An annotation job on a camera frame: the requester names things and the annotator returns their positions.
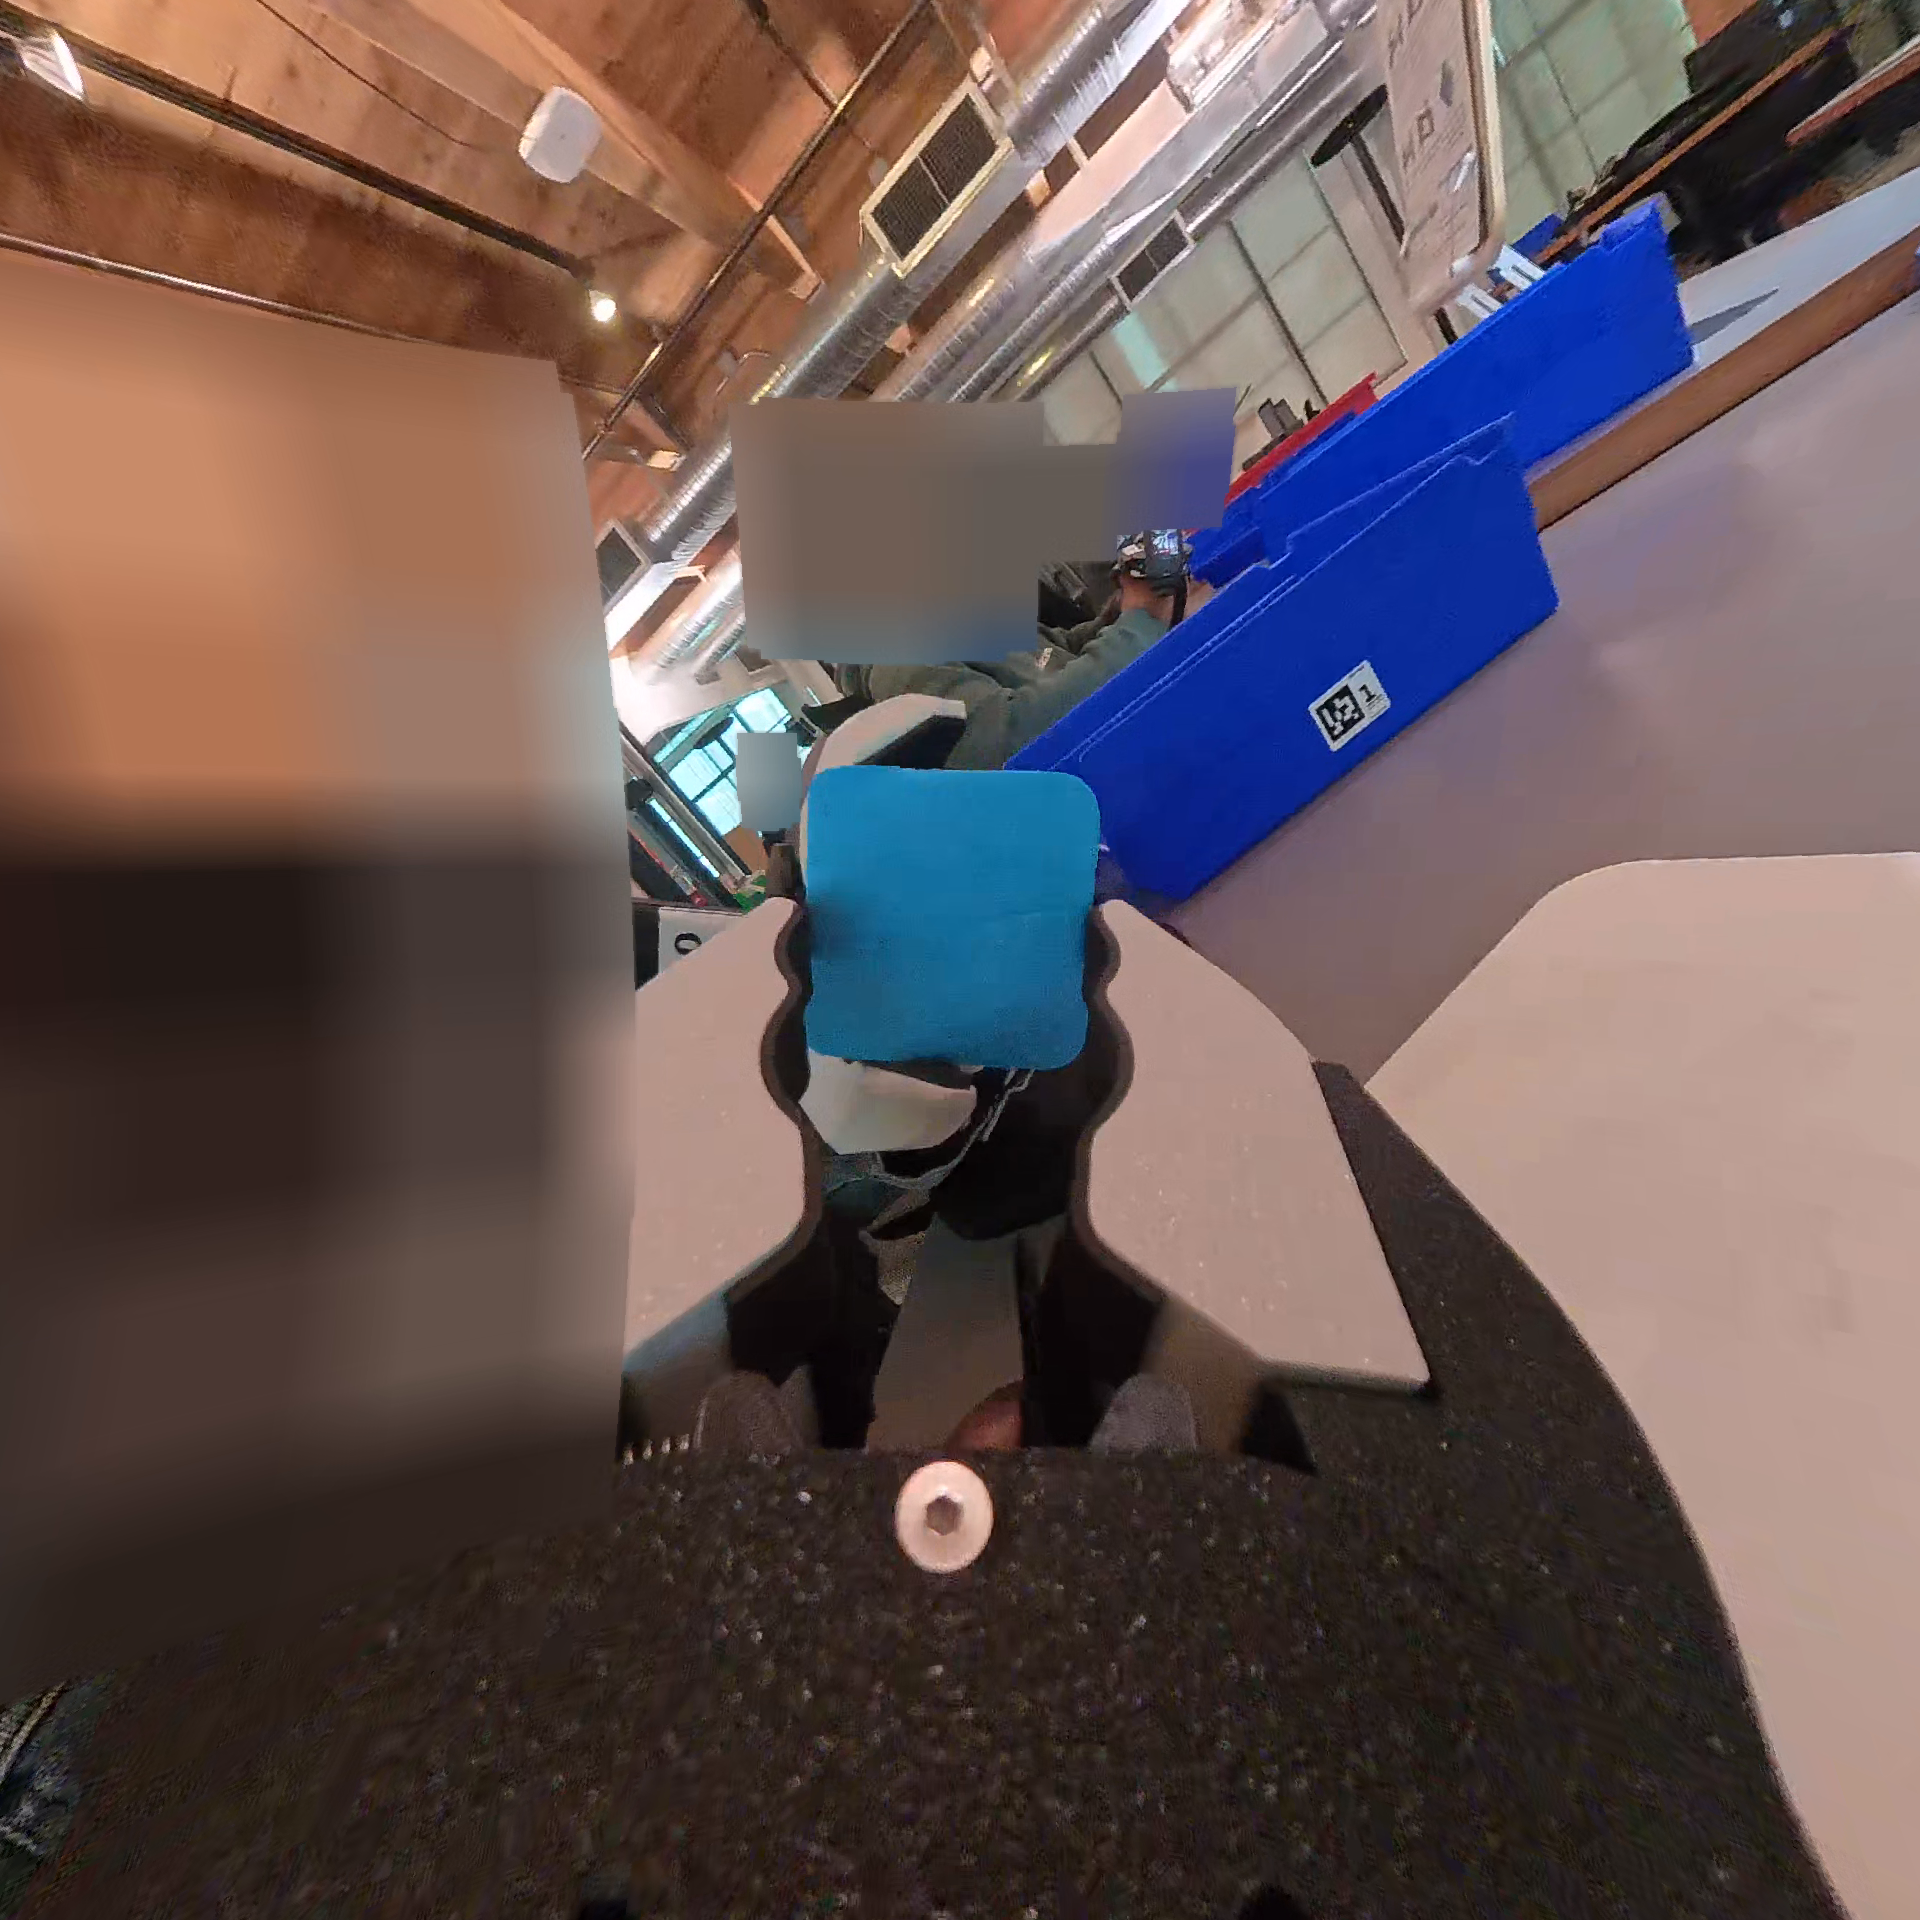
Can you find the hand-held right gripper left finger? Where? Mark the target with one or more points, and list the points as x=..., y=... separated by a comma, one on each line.
x=709, y=1202

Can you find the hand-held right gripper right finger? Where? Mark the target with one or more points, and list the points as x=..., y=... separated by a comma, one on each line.
x=1261, y=1202

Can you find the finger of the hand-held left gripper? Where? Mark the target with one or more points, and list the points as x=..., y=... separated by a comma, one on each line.
x=885, y=735
x=885, y=1107

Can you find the blue whiteboard eraser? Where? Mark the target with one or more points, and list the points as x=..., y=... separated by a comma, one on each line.
x=946, y=916

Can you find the white whiteboard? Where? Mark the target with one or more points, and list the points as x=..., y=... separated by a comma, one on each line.
x=1713, y=1260

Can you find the ceiling vent grille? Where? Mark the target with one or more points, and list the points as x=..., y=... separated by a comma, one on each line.
x=938, y=175

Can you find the white hanging sign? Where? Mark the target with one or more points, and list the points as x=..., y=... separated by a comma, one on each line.
x=1434, y=135

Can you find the narrow silver ceiling duct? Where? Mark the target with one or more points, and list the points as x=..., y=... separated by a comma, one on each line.
x=962, y=273

